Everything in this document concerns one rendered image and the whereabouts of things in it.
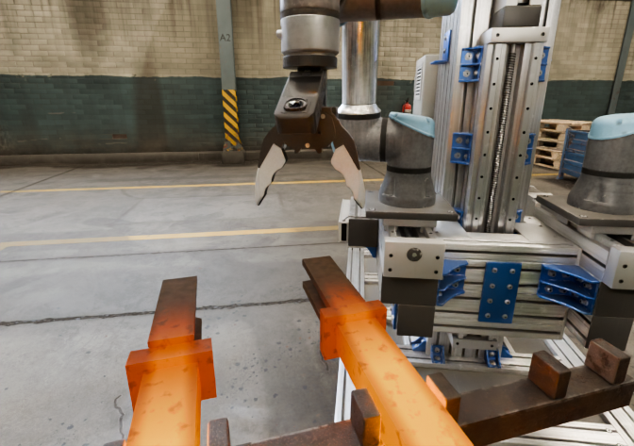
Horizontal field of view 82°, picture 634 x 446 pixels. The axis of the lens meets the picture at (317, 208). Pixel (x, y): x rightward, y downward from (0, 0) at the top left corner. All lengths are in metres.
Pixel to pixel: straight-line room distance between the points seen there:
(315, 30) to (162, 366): 0.38
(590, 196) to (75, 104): 7.29
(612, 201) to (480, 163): 0.31
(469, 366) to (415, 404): 1.21
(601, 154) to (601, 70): 8.66
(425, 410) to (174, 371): 0.14
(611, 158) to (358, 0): 0.75
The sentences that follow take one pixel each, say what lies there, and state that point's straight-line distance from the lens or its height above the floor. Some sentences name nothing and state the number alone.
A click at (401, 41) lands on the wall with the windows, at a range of 7.47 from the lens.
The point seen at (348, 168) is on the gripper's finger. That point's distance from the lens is 0.49.
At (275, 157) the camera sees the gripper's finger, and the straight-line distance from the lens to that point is 0.50.
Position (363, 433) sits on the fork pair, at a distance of 0.21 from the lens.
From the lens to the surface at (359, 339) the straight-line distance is 0.25.
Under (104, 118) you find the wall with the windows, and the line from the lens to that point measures 7.43.
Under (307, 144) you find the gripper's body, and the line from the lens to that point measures 0.48.
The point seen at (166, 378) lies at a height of 0.93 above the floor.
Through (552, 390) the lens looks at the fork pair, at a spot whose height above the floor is 0.92.
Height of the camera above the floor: 1.08
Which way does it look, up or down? 17 degrees down
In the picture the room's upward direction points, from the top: straight up
